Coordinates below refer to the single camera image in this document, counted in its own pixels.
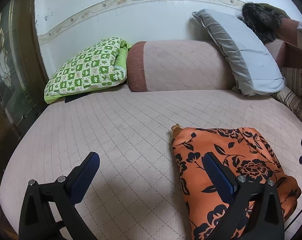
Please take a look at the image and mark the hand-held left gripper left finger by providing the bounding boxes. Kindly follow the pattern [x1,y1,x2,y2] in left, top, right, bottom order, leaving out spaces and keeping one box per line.
[18,152,101,240]

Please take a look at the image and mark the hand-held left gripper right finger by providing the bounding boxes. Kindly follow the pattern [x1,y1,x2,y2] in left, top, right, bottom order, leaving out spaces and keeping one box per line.
[202,152,284,240]

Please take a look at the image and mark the orange floral shirt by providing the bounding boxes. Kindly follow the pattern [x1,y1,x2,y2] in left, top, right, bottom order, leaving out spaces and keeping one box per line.
[171,124,302,240]

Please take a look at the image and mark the striped beige cushion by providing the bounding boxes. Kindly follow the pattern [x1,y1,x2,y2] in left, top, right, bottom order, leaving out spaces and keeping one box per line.
[271,67,302,128]

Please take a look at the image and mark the pink quilted sofa seat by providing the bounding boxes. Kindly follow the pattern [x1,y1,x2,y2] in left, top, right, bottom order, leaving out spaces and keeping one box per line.
[0,87,302,240]

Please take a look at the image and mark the brown cardboard box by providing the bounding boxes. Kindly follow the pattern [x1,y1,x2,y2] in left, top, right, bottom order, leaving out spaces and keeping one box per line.
[281,30,302,68]

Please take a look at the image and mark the green checked pillow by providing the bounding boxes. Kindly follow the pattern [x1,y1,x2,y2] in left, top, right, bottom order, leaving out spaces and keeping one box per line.
[44,37,133,104]

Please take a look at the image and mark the grey blue pillow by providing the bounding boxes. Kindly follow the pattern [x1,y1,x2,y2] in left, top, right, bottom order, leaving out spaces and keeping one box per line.
[192,9,286,96]

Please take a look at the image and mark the pink bolster cushion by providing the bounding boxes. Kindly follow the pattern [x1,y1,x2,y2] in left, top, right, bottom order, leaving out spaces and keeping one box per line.
[126,40,235,93]

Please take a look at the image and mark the wooden door with stained glass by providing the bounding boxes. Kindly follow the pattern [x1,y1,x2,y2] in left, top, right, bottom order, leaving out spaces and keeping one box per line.
[0,0,48,205]

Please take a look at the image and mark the dark fur-trimmed jacket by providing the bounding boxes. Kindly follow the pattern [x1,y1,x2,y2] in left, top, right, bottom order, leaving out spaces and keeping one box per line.
[241,2,292,43]

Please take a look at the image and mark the black cable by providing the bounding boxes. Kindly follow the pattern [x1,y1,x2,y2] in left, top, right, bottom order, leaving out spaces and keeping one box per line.
[284,200,302,231]

